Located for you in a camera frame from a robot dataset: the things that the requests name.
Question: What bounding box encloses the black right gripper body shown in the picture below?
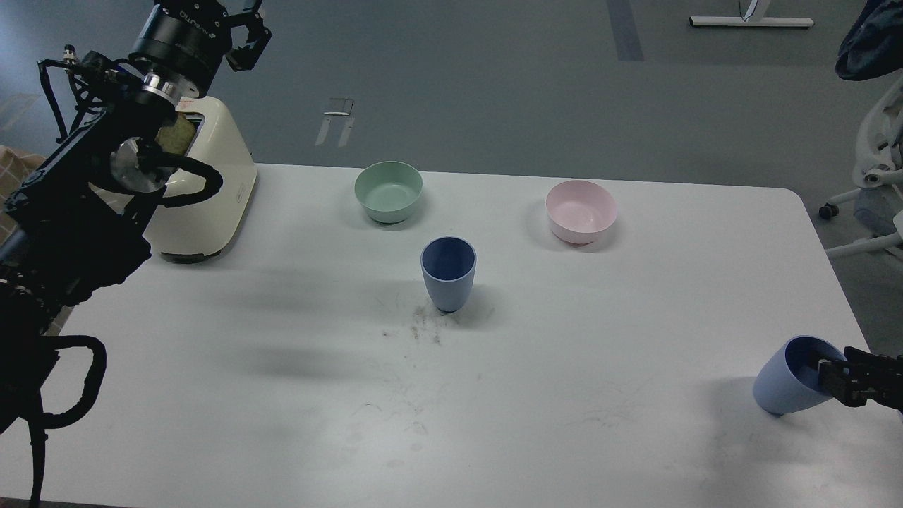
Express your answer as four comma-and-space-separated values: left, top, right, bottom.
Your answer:
849, 349, 902, 413

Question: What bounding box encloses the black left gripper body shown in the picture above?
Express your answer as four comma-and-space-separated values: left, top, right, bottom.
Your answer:
128, 1, 244, 97

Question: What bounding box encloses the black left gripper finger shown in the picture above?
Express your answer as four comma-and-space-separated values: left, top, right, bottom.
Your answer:
224, 1, 272, 72

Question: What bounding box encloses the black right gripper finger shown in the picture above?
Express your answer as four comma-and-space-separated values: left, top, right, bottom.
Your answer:
817, 346, 865, 408

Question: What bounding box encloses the blue cup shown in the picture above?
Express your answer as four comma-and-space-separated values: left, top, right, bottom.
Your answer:
752, 337, 846, 417
420, 236, 477, 314

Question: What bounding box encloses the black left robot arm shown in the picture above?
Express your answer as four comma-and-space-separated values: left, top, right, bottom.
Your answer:
2, 1, 272, 507

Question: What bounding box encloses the toast slice front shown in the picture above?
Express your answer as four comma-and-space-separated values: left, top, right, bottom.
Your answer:
155, 112, 197, 155

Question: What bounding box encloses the cream white toaster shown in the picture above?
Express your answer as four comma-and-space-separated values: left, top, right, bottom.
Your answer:
95, 97, 257, 264

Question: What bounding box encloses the green bowl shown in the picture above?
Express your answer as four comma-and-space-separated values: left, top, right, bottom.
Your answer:
353, 161, 425, 224

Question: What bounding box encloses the pink bowl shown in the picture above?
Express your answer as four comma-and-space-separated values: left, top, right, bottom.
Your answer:
544, 180, 619, 246

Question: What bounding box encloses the dark blue cloth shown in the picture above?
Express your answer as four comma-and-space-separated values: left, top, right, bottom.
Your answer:
835, 1, 902, 81

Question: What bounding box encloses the white desk foot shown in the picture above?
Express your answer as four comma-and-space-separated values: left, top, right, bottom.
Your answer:
688, 1, 815, 30

